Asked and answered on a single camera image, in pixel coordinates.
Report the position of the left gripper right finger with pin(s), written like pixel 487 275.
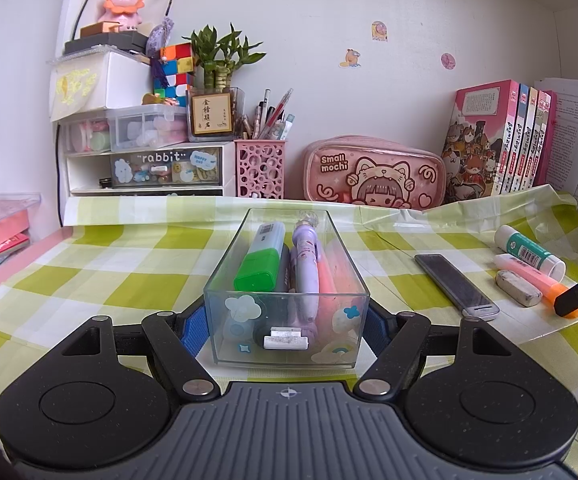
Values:
pixel 398 342

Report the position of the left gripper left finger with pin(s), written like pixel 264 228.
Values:
pixel 174 341

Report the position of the orange pink highlighter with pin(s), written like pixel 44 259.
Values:
pixel 549 287

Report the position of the dark grey ruler case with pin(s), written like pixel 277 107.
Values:
pixel 464 295

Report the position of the green white glue stick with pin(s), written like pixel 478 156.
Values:
pixel 520 246

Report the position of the pink highlighter pen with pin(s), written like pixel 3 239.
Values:
pixel 328 301

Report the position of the clear plastic organizer tray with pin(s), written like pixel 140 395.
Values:
pixel 232 314

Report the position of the green highlighter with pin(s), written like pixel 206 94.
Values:
pixel 259 268

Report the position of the purple cartoon multicolour pen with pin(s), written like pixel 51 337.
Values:
pixel 306 277

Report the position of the black marker pen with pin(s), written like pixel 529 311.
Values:
pixel 275 306

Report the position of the dirty white eraser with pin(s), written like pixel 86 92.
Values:
pixel 520 290

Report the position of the green checkered table cloth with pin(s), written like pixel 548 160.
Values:
pixel 128 257

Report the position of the pink boxed book set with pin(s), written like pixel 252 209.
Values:
pixel 496 139

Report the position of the pink cat pencil case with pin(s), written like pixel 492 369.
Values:
pixel 362 170

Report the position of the pink perforated pen basket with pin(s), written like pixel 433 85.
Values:
pixel 260 166

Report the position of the white drawer organizer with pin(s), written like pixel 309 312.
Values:
pixel 109 141

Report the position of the lucky bamboo plant pot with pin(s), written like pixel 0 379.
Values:
pixel 216 107

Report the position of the colourful rubik cube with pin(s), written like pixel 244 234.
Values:
pixel 173 72

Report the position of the black box on organizer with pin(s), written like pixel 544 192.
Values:
pixel 130 41

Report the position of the pink lion toy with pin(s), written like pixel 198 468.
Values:
pixel 123 12

